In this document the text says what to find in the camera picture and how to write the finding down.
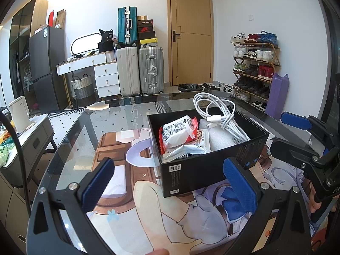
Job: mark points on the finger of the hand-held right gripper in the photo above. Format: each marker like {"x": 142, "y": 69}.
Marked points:
{"x": 294, "y": 119}
{"x": 289, "y": 148}

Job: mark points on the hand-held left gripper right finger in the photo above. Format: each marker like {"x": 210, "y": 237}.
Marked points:
{"x": 239, "y": 186}

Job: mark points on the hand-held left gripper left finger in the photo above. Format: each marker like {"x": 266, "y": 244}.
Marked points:
{"x": 98, "y": 183}

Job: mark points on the black cardboard box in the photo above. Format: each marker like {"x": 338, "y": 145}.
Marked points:
{"x": 202, "y": 172}

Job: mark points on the white foam sheet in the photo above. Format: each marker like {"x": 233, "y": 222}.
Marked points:
{"x": 220, "y": 141}

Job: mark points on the white printed packet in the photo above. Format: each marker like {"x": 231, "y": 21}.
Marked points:
{"x": 191, "y": 151}

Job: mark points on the white packet with red edges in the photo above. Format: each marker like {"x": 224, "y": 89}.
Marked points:
{"x": 176, "y": 132}

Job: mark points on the person's left hand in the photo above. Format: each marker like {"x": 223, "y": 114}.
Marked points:
{"x": 159, "y": 252}

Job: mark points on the wooden shoe rack with shoes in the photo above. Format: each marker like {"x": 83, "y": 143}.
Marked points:
{"x": 265, "y": 71}

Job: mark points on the printed cartoon desk mat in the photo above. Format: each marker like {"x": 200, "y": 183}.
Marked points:
{"x": 148, "y": 217}

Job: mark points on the dotted white rug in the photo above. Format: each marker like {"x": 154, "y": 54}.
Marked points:
{"x": 63, "y": 122}

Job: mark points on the grey side table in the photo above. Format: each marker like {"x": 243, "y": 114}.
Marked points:
{"x": 34, "y": 143}

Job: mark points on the round white stool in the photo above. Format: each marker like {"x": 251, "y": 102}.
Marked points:
{"x": 98, "y": 107}

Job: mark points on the group of shoes on floor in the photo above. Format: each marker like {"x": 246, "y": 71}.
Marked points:
{"x": 220, "y": 87}

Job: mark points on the black framed glass door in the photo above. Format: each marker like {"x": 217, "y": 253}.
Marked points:
{"x": 332, "y": 45}

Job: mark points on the woven laundry basket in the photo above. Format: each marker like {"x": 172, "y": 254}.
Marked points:
{"x": 83, "y": 93}

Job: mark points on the green packets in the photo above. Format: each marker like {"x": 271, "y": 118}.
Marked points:
{"x": 6, "y": 151}

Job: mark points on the white dresser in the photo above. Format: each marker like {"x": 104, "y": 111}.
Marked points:
{"x": 106, "y": 79}

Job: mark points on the white electric kettle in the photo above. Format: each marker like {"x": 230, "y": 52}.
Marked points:
{"x": 19, "y": 114}

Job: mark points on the black trash bag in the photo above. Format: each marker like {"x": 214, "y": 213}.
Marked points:
{"x": 189, "y": 87}

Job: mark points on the silver suitcase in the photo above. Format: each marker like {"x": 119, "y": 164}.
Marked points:
{"x": 151, "y": 81}

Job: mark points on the white suitcase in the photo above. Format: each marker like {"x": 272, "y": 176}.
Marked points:
{"x": 127, "y": 71}

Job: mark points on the wooden door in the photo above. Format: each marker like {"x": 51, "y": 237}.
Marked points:
{"x": 191, "y": 58}

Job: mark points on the dark grey refrigerator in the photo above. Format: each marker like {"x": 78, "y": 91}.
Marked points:
{"x": 45, "y": 71}

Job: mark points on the black square box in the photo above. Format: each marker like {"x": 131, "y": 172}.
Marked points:
{"x": 105, "y": 47}

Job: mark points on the oval mirror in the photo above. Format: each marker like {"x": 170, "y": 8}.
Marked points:
{"x": 85, "y": 43}

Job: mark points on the black paper bag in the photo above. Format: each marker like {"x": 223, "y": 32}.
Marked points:
{"x": 106, "y": 35}

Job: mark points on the teal suitcase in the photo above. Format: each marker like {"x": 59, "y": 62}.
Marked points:
{"x": 123, "y": 32}

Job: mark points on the plain black shoe box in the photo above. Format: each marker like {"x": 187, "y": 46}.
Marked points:
{"x": 147, "y": 35}

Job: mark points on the red and black shoe box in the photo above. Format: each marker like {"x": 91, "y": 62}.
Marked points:
{"x": 146, "y": 29}

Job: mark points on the black shoe box white label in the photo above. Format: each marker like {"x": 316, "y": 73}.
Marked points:
{"x": 144, "y": 22}

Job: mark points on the flat cardboard pieces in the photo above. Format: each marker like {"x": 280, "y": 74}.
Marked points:
{"x": 60, "y": 20}

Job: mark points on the tan shoe box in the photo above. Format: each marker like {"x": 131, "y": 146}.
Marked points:
{"x": 143, "y": 17}

